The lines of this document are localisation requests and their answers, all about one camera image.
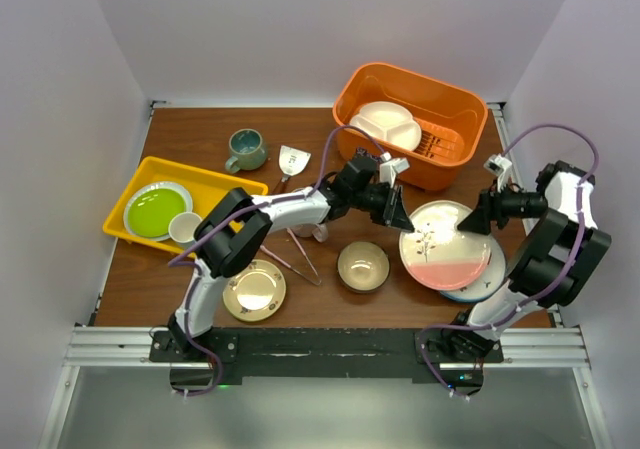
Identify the aluminium frame rail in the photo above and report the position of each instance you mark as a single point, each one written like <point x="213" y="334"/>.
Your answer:
<point x="110" y="394"/>

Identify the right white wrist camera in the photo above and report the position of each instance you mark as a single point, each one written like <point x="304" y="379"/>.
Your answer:
<point x="501" y="167"/>

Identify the metal spatula with wooden handle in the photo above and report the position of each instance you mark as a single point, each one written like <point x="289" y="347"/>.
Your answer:
<point x="292" y="162"/>

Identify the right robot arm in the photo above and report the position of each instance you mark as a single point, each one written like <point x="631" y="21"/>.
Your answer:
<point x="552" y="265"/>

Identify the small cream floral plate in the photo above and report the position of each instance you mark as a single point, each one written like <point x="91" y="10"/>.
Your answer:
<point x="256" y="293"/>

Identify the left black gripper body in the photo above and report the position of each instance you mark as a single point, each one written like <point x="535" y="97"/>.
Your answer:
<point x="374" y="201"/>

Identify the cream and pink branch plate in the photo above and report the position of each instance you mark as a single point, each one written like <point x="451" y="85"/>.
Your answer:
<point x="437" y="254"/>

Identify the orange plastic bin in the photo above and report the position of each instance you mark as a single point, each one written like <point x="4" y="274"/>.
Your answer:
<point x="451" y="120"/>

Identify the watermelon pattern plate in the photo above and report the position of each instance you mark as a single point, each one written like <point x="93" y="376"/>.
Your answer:
<point x="488" y="282"/>

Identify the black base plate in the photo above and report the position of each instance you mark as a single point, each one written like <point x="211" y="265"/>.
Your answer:
<point x="231" y="355"/>

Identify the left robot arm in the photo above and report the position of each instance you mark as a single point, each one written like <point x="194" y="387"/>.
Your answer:
<point x="228" y="239"/>

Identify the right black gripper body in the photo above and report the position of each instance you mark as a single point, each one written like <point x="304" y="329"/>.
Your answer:
<point x="517" y="205"/>

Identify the white divided plate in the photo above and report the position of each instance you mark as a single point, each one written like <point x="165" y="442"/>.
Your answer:
<point x="389" y="122"/>

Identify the yellow plastic tray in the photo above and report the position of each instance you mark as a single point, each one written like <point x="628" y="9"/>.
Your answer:
<point x="201" y="188"/>

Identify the green ceramic mug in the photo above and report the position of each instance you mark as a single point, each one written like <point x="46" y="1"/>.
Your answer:
<point x="247" y="150"/>

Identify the lavender mug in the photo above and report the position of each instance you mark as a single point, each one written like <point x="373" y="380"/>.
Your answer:
<point x="319" y="232"/>

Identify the cream cup with blue handle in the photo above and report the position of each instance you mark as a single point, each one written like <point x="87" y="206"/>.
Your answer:
<point x="182" y="227"/>

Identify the green plate with grey rim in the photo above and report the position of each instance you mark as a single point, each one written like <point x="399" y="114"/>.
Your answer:
<point x="150" y="210"/>

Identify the cream bowl with dark rim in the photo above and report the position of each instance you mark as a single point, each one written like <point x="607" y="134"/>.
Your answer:
<point x="363" y="267"/>

